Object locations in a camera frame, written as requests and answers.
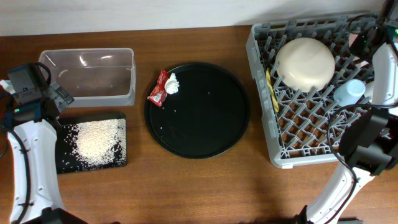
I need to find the pink bowl with rice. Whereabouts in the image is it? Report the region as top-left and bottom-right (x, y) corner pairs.
(349, 34), (370, 67)

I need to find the beige plate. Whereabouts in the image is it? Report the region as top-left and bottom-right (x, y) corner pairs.
(275, 37), (335, 93)

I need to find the red snack wrapper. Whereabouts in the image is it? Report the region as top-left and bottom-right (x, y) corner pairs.
(147, 70), (170, 107)

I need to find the yellow plastic knife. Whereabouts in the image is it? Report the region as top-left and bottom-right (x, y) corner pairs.
(266, 68), (279, 113)

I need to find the white tissue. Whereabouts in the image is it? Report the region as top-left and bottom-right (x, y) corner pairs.
(164, 73), (180, 95)

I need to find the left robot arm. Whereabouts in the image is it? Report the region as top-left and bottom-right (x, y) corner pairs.
(1, 80), (83, 223)

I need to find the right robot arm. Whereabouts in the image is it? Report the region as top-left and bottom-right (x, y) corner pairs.
(293, 25), (397, 223)

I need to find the grey dishwasher rack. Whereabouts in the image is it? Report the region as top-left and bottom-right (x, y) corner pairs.
(246, 14), (384, 169)

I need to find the cream white cup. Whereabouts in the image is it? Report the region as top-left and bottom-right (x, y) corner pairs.
(364, 81), (374, 100)

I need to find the clear plastic bin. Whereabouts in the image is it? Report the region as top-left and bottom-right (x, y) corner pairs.
(39, 48), (136, 108)

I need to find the light blue cup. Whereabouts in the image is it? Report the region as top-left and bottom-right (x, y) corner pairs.
(333, 79), (366, 107)

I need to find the black rectangular tray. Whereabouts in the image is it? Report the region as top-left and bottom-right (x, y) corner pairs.
(55, 112), (127, 174)

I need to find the round black tray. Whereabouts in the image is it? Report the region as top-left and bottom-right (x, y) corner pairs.
(144, 62), (250, 159)

